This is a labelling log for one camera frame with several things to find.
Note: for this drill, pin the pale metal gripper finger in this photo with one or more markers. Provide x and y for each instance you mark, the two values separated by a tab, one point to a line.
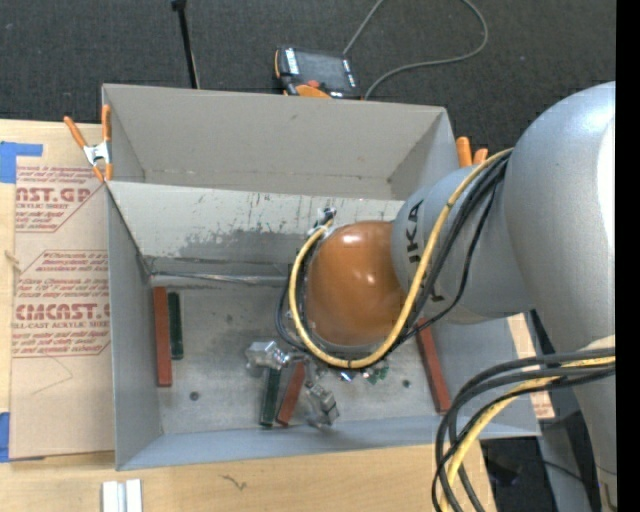
322	404
265	354

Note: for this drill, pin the red-brown flat block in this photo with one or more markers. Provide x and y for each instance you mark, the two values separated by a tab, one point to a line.
162	335
434	370
291	395

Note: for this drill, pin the dark green flat block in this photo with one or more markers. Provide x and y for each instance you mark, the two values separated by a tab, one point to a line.
175	325
270	397

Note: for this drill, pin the brown cardboard board, red print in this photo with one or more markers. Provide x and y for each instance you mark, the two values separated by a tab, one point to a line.
60	300

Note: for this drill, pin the grey metal bin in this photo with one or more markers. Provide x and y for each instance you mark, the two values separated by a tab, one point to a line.
225	145

